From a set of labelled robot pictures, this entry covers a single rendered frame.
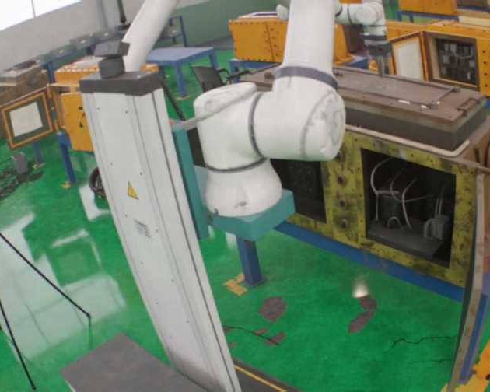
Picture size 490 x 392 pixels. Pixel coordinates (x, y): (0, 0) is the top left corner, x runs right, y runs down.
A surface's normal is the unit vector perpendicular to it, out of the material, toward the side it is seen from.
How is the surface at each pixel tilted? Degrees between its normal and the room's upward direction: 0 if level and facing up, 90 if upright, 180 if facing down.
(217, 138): 90
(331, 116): 90
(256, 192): 68
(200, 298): 90
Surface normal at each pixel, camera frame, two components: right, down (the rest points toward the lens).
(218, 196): -0.66, 0.07
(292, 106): -0.46, -0.22
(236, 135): -0.47, 0.44
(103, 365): -0.18, -0.89
